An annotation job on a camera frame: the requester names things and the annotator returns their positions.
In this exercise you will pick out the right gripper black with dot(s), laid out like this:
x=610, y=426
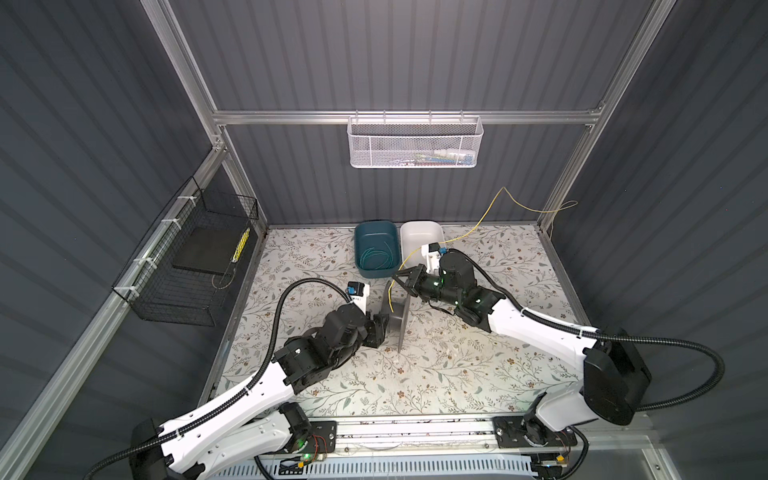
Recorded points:
x=413, y=283

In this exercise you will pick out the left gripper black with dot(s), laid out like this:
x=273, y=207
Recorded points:
x=375, y=328

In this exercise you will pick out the grey foam spool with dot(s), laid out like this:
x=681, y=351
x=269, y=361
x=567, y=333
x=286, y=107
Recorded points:
x=396, y=306

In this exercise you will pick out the white plastic tray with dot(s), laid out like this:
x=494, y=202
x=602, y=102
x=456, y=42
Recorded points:
x=413, y=235

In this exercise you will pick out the teal plastic tray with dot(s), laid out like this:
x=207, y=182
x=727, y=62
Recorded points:
x=377, y=251

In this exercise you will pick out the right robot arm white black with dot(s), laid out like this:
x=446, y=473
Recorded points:
x=612, y=377

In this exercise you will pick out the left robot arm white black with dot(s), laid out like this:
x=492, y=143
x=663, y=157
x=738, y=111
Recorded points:
x=258, y=415

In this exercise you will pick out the items in white basket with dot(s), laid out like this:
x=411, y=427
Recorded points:
x=455, y=157

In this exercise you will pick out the yellow perforated strip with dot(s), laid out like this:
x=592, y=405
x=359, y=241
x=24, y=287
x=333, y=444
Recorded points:
x=242, y=242

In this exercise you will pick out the white vented cover strip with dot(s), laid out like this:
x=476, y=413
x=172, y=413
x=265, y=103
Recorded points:
x=419, y=467

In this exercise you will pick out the black flat pad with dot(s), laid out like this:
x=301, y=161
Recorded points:
x=207, y=250

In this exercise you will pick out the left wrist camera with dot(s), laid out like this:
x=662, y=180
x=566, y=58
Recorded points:
x=359, y=293

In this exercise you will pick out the white wire wall basket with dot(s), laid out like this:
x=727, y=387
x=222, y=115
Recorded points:
x=374, y=142

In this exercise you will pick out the black wire wall basket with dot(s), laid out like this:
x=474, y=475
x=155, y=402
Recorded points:
x=158, y=292

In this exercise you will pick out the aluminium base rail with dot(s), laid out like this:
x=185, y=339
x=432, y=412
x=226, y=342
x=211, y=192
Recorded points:
x=423, y=434

